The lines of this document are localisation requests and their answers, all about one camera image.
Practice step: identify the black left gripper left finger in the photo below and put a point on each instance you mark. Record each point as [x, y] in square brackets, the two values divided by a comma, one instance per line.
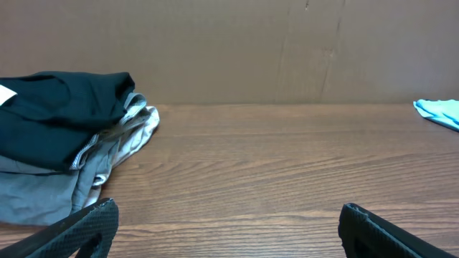
[87, 233]

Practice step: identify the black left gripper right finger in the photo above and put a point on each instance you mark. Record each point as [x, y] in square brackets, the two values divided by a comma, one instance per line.
[366, 235]

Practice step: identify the light blue printed t-shirt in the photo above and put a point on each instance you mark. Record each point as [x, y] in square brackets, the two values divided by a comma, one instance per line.
[442, 112]

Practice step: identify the folded grey garment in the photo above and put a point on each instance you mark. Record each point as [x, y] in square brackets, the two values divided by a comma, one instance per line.
[38, 196]

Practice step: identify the folded black garment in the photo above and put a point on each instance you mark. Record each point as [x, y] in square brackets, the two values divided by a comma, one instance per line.
[53, 115]

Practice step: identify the folded cream garment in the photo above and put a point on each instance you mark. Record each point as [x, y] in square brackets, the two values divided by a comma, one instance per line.
[111, 154]

